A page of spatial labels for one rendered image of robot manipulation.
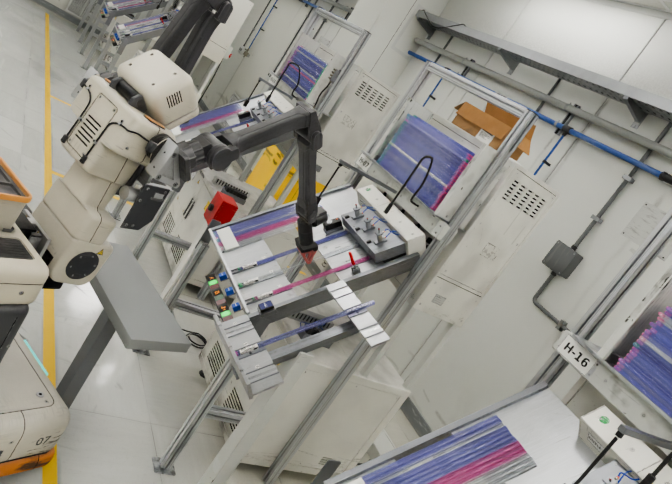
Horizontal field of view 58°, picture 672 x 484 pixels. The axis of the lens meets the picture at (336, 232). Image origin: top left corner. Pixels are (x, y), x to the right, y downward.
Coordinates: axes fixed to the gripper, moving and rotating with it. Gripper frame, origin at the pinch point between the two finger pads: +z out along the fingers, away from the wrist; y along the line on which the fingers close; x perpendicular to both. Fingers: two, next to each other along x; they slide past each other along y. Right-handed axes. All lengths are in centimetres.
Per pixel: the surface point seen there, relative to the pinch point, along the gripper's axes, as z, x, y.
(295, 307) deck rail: 4.4, 13.3, -20.9
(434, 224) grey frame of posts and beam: -15, -46, -21
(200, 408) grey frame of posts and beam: 35, 55, -24
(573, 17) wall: -39, -256, 145
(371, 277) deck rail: 0.6, -18.3, -21.3
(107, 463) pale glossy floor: 47, 92, -24
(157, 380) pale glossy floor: 65, 69, 31
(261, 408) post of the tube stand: 20, 37, -49
